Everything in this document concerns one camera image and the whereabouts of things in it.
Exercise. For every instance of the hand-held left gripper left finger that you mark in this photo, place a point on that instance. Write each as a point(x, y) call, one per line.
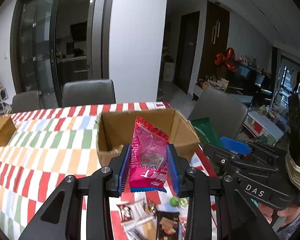
point(123, 165)

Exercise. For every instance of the grey chair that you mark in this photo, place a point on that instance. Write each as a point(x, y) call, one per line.
point(25, 101)
point(220, 107)
point(90, 92)

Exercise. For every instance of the white carton box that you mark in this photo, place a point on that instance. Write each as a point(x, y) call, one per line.
point(168, 72)

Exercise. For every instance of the clear plastic snack packet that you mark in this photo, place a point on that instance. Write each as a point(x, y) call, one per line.
point(137, 230)

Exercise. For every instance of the green wrapped candy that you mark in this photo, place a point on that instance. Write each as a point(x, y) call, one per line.
point(174, 201)

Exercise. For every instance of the brown cardboard box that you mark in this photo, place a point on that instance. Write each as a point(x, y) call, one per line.
point(115, 130)

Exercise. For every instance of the grey refrigerator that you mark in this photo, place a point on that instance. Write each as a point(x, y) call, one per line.
point(96, 37)

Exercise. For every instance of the sliding glass door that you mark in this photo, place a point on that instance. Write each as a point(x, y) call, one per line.
point(37, 47)

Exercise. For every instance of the dark snack packet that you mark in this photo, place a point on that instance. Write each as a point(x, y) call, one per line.
point(167, 226)

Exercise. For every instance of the dark wooden cabinet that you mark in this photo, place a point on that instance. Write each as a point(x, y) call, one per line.
point(213, 45)

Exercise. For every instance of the brown woven box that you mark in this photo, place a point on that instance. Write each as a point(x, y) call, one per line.
point(1, 130)

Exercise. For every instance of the checked tablecloth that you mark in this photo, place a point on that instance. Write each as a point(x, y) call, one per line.
point(52, 142)

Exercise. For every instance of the foil chocolate candy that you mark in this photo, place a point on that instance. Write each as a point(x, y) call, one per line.
point(152, 207)

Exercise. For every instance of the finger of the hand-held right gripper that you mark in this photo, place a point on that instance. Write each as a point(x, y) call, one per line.
point(235, 146)
point(215, 155)

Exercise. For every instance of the red foil balloon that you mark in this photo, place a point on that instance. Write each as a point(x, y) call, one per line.
point(225, 57)

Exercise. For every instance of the pink snack packet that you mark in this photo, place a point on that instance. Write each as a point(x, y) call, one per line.
point(150, 140)

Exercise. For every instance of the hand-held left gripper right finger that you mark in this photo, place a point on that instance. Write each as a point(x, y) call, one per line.
point(172, 170)

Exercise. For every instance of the red white candy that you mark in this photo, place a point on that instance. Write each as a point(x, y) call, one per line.
point(125, 211)

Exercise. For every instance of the green snack packet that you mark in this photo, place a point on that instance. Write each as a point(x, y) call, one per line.
point(205, 132)

